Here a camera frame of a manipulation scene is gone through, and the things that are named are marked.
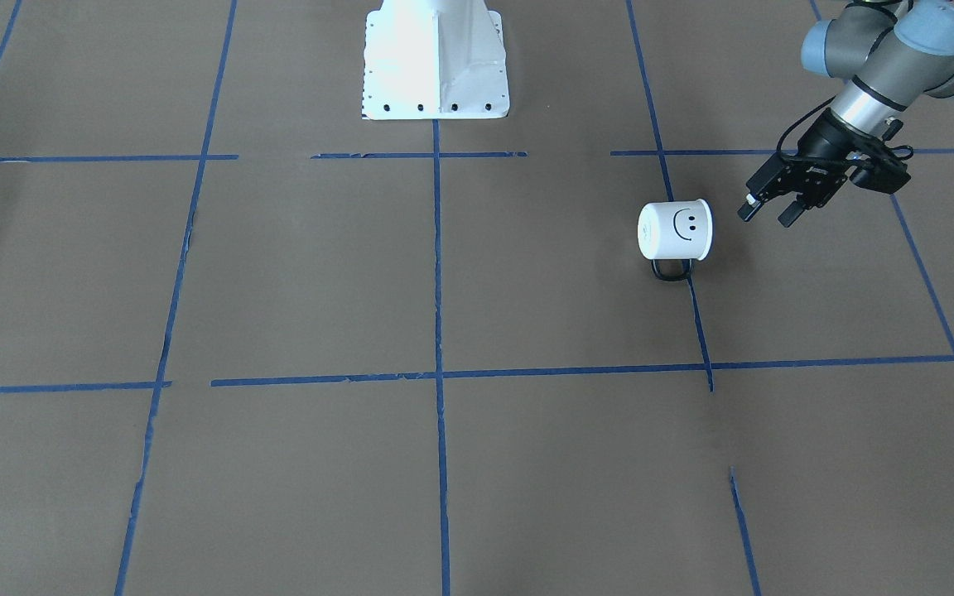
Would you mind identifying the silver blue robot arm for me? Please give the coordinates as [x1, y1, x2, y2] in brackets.
[738, 1, 954, 227]

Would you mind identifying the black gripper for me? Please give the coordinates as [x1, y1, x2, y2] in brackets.
[737, 110, 878, 228]

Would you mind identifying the white smiley face mug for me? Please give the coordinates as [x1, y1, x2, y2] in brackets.
[637, 199, 713, 282]

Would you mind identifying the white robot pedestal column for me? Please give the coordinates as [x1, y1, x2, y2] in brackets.
[361, 1, 511, 121]

